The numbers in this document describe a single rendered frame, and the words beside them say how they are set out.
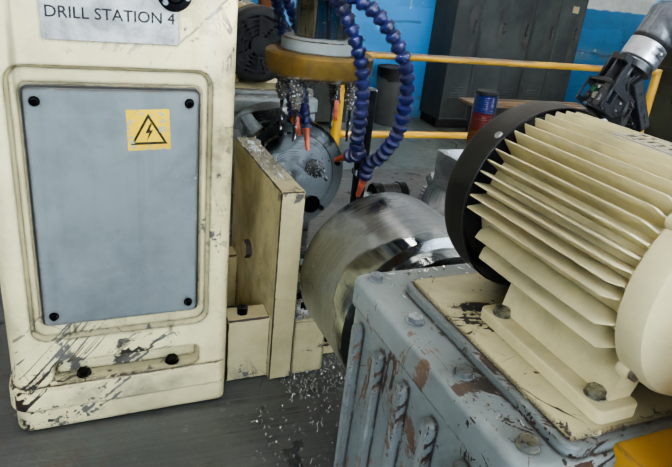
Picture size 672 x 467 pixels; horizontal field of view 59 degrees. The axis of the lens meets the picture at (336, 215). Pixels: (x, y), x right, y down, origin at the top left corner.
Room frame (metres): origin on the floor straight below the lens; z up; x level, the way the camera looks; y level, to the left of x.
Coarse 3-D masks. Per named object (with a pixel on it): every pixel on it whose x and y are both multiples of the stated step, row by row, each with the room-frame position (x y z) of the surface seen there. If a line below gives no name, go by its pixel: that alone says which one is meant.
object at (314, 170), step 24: (240, 120) 1.29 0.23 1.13; (264, 120) 1.23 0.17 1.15; (288, 120) 1.21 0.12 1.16; (312, 120) 1.28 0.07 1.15; (264, 144) 1.18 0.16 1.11; (288, 144) 1.20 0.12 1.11; (312, 144) 1.23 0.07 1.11; (336, 144) 1.26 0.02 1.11; (288, 168) 1.21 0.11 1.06; (312, 168) 1.20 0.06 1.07; (336, 168) 1.26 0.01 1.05; (312, 192) 1.23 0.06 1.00; (336, 192) 1.26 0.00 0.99; (312, 216) 1.24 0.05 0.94
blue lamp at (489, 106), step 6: (480, 96) 1.50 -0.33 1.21; (486, 96) 1.49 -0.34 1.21; (498, 96) 1.51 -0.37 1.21; (474, 102) 1.51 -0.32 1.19; (480, 102) 1.49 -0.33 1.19; (486, 102) 1.49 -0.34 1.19; (492, 102) 1.49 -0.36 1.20; (474, 108) 1.51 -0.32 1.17; (480, 108) 1.49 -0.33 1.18; (486, 108) 1.49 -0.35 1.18; (492, 108) 1.49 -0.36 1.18
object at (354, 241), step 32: (384, 192) 0.82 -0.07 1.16; (352, 224) 0.75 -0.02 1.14; (384, 224) 0.72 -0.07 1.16; (416, 224) 0.71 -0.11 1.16; (320, 256) 0.74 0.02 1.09; (352, 256) 0.69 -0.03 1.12; (384, 256) 0.66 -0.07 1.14; (416, 256) 0.66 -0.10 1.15; (448, 256) 0.65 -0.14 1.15; (320, 288) 0.70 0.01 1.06; (352, 288) 0.65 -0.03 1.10; (320, 320) 0.70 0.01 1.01; (352, 320) 0.63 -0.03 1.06
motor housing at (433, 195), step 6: (438, 180) 1.15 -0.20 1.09; (426, 186) 1.21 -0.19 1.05; (432, 186) 1.19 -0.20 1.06; (438, 186) 1.19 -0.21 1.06; (426, 192) 1.19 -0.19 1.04; (432, 192) 1.20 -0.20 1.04; (438, 192) 1.20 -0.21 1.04; (444, 192) 1.21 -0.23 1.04; (420, 198) 1.21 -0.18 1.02; (426, 198) 1.20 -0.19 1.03; (432, 198) 1.20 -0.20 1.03; (438, 198) 1.21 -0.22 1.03; (444, 198) 1.22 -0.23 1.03; (432, 204) 1.21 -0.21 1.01; (438, 204) 1.21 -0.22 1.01; (444, 204) 1.22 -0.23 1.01; (438, 210) 1.21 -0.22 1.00; (444, 216) 1.21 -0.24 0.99
